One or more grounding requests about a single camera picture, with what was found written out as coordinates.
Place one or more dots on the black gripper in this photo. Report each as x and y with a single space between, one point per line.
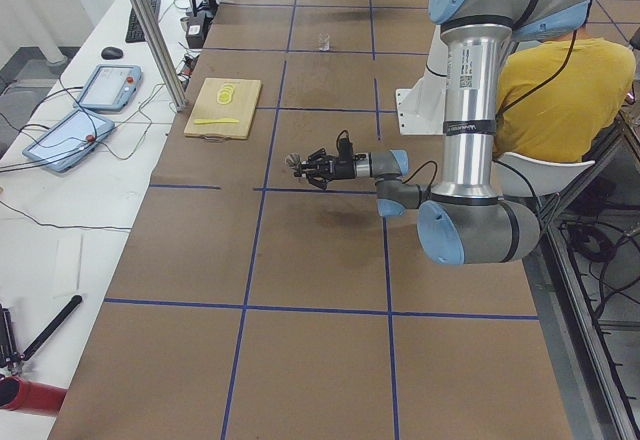
343 169

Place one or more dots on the steel double jigger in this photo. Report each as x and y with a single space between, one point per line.
294 162

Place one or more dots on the clear glass cup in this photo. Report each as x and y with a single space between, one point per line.
324 42

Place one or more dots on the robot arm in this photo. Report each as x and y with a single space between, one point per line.
461 219

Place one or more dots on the wooden cutting board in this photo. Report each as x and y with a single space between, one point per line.
244 101

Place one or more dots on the yellow plastic knife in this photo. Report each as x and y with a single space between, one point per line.
221 120

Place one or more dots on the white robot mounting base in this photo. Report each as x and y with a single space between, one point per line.
420 110

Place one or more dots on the black box device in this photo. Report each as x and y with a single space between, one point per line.
196 30

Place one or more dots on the white chair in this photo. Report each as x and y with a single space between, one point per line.
524 177

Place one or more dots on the teach pendant far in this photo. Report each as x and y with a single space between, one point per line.
110 88

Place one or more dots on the teach pendant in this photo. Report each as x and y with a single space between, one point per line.
110 88
69 141

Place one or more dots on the black computer mouse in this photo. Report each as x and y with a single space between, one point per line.
111 53

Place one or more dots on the teach pendant near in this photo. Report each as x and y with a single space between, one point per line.
69 141

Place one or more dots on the person in yellow shirt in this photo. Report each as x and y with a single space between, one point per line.
555 98

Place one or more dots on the black rod tool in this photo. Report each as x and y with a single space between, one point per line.
53 325

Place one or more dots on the red cylinder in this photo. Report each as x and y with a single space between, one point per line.
18 394

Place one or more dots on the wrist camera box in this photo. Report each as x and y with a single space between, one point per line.
344 147

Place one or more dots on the aluminium frame post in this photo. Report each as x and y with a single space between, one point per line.
160 52

